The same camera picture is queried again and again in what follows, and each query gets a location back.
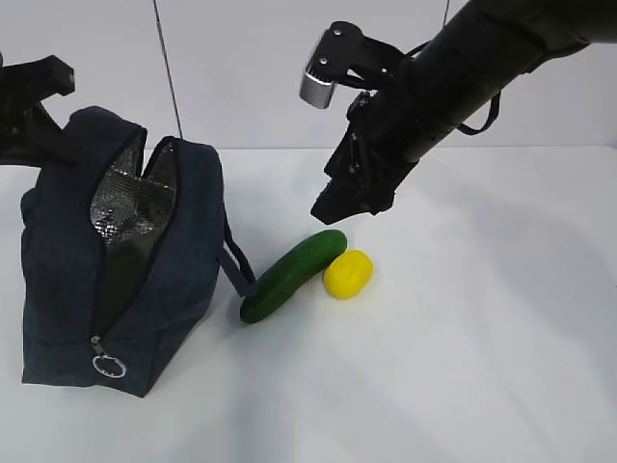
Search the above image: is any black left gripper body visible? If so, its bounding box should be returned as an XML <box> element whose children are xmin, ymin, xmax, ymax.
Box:
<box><xmin>0</xmin><ymin>62</ymin><xmax>54</xmax><ymax>168</ymax></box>

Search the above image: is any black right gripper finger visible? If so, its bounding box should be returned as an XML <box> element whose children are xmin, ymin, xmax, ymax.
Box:
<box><xmin>361</xmin><ymin>161</ymin><xmax>418</xmax><ymax>215</ymax></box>
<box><xmin>310</xmin><ymin>139</ymin><xmax>371</xmax><ymax>225</ymax></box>

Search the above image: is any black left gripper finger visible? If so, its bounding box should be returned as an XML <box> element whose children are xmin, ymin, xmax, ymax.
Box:
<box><xmin>1</xmin><ymin>55</ymin><xmax>75</xmax><ymax>104</ymax></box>
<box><xmin>28</xmin><ymin>102</ymin><xmax>82</xmax><ymax>167</ymax></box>

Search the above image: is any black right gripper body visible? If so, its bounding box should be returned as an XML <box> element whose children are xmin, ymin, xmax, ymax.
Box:
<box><xmin>344</xmin><ymin>89</ymin><xmax>424</xmax><ymax>169</ymax></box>

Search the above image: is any yellow lemon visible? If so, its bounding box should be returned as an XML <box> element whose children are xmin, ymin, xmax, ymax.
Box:
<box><xmin>323</xmin><ymin>250</ymin><xmax>374</xmax><ymax>300</ymax></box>

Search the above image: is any green cucumber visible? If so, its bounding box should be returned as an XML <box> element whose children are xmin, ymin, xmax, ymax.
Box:
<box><xmin>240</xmin><ymin>230</ymin><xmax>348</xmax><ymax>324</ymax></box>

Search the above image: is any dark blue lunch bag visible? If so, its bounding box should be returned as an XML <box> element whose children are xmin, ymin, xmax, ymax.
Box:
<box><xmin>21</xmin><ymin>106</ymin><xmax>255</xmax><ymax>397</ymax></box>

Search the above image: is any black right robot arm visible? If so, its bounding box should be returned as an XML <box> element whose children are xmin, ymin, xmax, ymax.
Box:
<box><xmin>300</xmin><ymin>1</ymin><xmax>616</xmax><ymax>225</ymax></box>

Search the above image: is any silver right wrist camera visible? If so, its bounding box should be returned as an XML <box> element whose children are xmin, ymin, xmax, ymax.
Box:
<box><xmin>299</xmin><ymin>21</ymin><xmax>406</xmax><ymax>109</ymax></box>

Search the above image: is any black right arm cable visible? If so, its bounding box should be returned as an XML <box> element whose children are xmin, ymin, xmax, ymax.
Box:
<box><xmin>457</xmin><ymin>91</ymin><xmax>502</xmax><ymax>135</ymax></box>

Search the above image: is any metal zipper pull ring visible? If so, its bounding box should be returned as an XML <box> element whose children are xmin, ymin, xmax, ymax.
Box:
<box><xmin>90</xmin><ymin>336</ymin><xmax>128</xmax><ymax>379</ymax></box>

